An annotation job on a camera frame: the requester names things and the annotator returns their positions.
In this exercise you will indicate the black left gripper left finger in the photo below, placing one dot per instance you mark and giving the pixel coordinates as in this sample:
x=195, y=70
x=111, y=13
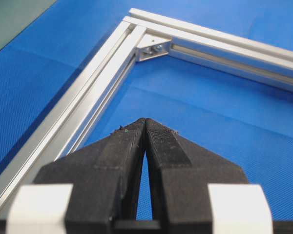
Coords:
x=106, y=180

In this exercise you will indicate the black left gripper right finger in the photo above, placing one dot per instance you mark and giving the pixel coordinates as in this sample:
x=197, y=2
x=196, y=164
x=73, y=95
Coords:
x=179, y=174

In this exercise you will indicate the blue table mat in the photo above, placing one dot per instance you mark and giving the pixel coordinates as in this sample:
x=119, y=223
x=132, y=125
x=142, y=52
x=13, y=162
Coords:
x=241, y=120

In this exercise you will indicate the aluminium extrusion frame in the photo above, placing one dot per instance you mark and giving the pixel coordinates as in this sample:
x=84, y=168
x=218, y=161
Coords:
x=140, y=36

